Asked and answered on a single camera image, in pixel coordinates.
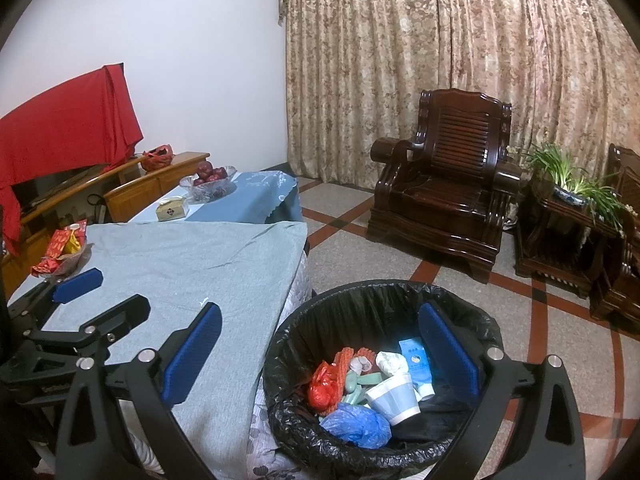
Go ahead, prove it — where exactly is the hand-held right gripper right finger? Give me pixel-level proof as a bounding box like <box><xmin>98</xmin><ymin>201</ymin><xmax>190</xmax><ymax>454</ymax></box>
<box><xmin>417</xmin><ymin>302</ymin><xmax>587</xmax><ymax>480</ymax></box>

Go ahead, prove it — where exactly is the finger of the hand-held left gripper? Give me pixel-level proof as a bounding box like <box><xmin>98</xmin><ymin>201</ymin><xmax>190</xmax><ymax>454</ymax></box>
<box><xmin>7</xmin><ymin>268</ymin><xmax>104</xmax><ymax>327</ymax></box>
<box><xmin>37</xmin><ymin>294</ymin><xmax>152</xmax><ymax>347</ymax></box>

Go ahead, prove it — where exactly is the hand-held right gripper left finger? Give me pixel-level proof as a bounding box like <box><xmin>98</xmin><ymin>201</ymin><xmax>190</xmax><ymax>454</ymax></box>
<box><xmin>54</xmin><ymin>301</ymin><xmax>224</xmax><ymax>480</ymax></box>

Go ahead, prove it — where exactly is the white blue medicine box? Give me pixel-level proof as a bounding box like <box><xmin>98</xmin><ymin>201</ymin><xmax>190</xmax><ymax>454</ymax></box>
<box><xmin>398</xmin><ymin>339</ymin><xmax>436</xmax><ymax>400</ymax></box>

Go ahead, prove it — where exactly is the white tissue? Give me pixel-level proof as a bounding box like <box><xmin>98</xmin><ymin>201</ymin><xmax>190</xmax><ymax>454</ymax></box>
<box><xmin>376</xmin><ymin>351</ymin><xmax>409</xmax><ymax>376</ymax></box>

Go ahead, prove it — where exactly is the white plastic bottle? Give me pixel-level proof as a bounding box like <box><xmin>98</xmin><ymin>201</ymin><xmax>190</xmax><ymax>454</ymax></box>
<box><xmin>365</xmin><ymin>374</ymin><xmax>422</xmax><ymax>427</ymax></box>

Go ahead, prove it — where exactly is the bin with black bag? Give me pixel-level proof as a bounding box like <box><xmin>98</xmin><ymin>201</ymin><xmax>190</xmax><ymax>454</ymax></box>
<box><xmin>262</xmin><ymin>280</ymin><xmax>506</xmax><ymax>472</ymax></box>

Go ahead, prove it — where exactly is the green rubber glove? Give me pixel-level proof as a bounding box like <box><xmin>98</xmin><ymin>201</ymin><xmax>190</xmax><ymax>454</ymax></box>
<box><xmin>342</xmin><ymin>370</ymin><xmax>382</xmax><ymax>406</ymax></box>

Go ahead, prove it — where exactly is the orange foam net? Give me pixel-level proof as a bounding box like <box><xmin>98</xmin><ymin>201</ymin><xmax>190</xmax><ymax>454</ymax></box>
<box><xmin>334</xmin><ymin>347</ymin><xmax>374</xmax><ymax>392</ymax></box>

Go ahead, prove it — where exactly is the blue plastic bag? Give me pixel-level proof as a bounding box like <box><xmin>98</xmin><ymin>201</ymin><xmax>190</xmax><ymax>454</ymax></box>
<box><xmin>320</xmin><ymin>402</ymin><xmax>392</xmax><ymax>450</ymax></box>

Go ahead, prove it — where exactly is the small red plastic bag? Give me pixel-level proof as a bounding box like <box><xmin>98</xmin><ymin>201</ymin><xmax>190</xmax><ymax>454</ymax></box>
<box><xmin>307</xmin><ymin>362</ymin><xmax>342</xmax><ymax>414</ymax></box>

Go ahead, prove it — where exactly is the glass snack dish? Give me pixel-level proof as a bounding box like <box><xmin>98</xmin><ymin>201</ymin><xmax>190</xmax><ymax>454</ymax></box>
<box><xmin>37</xmin><ymin>241</ymin><xmax>94</xmax><ymax>279</ymax></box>

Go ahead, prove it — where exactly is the black television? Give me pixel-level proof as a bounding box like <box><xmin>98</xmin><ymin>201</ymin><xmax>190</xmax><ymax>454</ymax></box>
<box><xmin>12</xmin><ymin>162</ymin><xmax>109</xmax><ymax>211</ymax></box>

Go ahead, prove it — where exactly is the beige tissue box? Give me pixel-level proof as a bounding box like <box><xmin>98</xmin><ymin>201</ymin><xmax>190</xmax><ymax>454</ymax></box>
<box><xmin>156</xmin><ymin>197</ymin><xmax>190</xmax><ymax>222</ymax></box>

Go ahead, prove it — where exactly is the red patterned plastic bag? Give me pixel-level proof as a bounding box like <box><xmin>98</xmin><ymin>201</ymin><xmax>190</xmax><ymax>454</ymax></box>
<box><xmin>140</xmin><ymin>145</ymin><xmax>175</xmax><ymax>172</ymax></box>

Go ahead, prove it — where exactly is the dark wooden armchair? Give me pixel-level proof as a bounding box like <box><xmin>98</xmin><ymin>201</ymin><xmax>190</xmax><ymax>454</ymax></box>
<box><xmin>365</xmin><ymin>89</ymin><xmax>524</xmax><ymax>285</ymax></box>
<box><xmin>590</xmin><ymin>144</ymin><xmax>640</xmax><ymax>334</ymax></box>

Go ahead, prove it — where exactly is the dark wooden side table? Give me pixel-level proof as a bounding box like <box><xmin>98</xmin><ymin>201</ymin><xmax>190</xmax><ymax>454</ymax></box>
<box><xmin>515</xmin><ymin>180</ymin><xmax>624</xmax><ymax>302</ymax></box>

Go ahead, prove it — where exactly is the glass fruit bowl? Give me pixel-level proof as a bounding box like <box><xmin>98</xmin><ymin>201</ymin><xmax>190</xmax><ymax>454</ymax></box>
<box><xmin>180</xmin><ymin>165</ymin><xmax>238</xmax><ymax>204</ymax></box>

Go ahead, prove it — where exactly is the red cloth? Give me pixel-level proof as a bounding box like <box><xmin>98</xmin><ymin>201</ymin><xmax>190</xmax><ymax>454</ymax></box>
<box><xmin>0</xmin><ymin>63</ymin><xmax>145</xmax><ymax>256</ymax></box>

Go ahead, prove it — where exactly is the blue tablecloth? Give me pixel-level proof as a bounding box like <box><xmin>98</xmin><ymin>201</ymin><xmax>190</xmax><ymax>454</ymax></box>
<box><xmin>127</xmin><ymin>170</ymin><xmax>304</xmax><ymax>226</ymax></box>

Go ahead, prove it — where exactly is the potted green plant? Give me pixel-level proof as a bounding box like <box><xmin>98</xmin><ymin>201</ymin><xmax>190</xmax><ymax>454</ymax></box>
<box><xmin>520</xmin><ymin>142</ymin><xmax>634</xmax><ymax>234</ymax></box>

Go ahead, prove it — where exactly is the beige floral curtain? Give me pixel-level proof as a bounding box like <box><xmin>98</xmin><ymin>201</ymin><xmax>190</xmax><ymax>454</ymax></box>
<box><xmin>277</xmin><ymin>0</ymin><xmax>640</xmax><ymax>192</ymax></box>

